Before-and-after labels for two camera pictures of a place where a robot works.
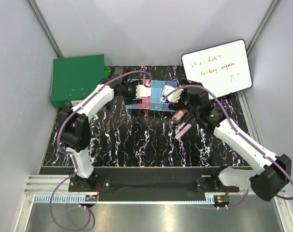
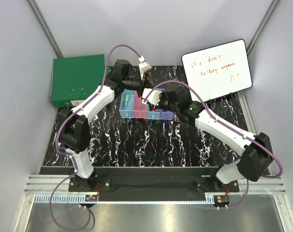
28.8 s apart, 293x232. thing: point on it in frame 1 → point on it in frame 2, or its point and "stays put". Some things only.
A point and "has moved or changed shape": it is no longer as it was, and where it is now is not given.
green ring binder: (73, 77) stays put
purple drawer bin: (165, 105) has moved or changed shape
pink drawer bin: (146, 101) has moved or changed shape
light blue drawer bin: (132, 106) has moved or changed shape
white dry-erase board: (222, 69) stays put
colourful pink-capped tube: (177, 115) stays put
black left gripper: (132, 100) → (143, 84)
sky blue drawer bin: (157, 87) has moved or changed shape
